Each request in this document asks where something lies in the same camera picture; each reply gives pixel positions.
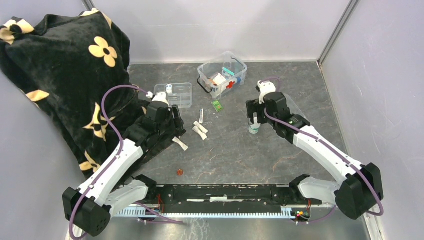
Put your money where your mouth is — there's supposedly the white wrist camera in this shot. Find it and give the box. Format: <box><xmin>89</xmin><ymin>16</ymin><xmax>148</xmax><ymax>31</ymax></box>
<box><xmin>257</xmin><ymin>80</ymin><xmax>277</xmax><ymax>105</ymax></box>
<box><xmin>145</xmin><ymin>91</ymin><xmax>170</xmax><ymax>107</ymax></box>

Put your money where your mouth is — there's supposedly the brown bottle orange cap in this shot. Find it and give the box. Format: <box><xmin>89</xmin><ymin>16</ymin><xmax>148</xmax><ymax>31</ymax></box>
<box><xmin>208</xmin><ymin>78</ymin><xmax>219</xmax><ymax>88</ymax></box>

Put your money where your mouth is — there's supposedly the small white blue tube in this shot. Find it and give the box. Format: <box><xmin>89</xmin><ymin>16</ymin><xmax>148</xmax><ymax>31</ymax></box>
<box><xmin>198</xmin><ymin>108</ymin><xmax>204</xmax><ymax>124</ymax></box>

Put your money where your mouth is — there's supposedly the white sachet on blanket edge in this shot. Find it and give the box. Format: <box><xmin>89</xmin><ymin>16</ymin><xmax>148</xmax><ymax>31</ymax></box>
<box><xmin>172</xmin><ymin>137</ymin><xmax>189</xmax><ymax>151</ymax></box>

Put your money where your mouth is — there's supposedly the black blanket with cream flowers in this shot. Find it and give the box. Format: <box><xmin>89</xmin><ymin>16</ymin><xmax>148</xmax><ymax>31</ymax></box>
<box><xmin>0</xmin><ymin>9</ymin><xmax>149</xmax><ymax>179</ymax></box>

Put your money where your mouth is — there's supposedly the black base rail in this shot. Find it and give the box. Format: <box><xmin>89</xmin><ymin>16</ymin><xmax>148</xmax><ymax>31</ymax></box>
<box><xmin>145</xmin><ymin>184</ymin><xmax>323</xmax><ymax>215</ymax></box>

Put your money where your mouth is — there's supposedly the blue white bandage roll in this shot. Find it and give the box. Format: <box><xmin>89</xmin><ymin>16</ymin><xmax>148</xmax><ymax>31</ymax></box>
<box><xmin>226</xmin><ymin>77</ymin><xmax>242</xmax><ymax>89</ymax></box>

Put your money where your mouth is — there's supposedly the green small medicine box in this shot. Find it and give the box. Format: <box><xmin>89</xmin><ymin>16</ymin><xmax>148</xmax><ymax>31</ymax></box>
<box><xmin>211</xmin><ymin>100</ymin><xmax>224</xmax><ymax>113</ymax></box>

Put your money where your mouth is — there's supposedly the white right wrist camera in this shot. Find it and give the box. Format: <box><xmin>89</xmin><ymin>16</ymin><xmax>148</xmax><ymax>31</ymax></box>
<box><xmin>257</xmin><ymin>80</ymin><xmax>277</xmax><ymax>105</ymax></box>

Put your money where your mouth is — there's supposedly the teal bandage packet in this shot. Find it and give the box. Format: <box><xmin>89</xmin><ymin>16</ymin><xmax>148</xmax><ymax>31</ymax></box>
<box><xmin>222</xmin><ymin>67</ymin><xmax>235</xmax><ymax>77</ymax></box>

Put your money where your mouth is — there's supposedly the clear first aid box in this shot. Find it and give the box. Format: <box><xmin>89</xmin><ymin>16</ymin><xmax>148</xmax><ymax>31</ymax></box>
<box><xmin>196</xmin><ymin>51</ymin><xmax>248</xmax><ymax>100</ymax></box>

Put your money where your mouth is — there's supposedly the clear compartment tray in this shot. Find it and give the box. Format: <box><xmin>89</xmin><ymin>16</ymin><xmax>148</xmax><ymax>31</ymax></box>
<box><xmin>153</xmin><ymin>82</ymin><xmax>193</xmax><ymax>109</ymax></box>

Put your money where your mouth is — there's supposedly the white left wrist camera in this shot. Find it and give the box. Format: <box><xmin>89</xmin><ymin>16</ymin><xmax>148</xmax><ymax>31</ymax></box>
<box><xmin>145</xmin><ymin>91</ymin><xmax>170</xmax><ymax>107</ymax></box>

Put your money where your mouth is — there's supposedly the clear box lid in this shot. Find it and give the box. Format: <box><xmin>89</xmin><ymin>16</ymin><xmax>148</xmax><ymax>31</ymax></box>
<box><xmin>283</xmin><ymin>93</ymin><xmax>305</xmax><ymax>117</ymax></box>

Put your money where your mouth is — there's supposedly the white gauze pad packet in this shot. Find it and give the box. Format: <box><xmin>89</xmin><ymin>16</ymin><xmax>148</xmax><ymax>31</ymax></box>
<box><xmin>211</xmin><ymin>73</ymin><xmax>227</xmax><ymax>86</ymax></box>

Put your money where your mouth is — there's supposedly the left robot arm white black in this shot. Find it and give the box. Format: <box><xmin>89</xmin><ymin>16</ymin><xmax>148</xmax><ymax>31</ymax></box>
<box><xmin>62</xmin><ymin>101</ymin><xmax>186</xmax><ymax>239</ymax></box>

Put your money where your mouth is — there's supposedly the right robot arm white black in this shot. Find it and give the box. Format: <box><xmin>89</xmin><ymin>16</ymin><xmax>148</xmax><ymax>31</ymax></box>
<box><xmin>246</xmin><ymin>92</ymin><xmax>385</xmax><ymax>220</ymax></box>

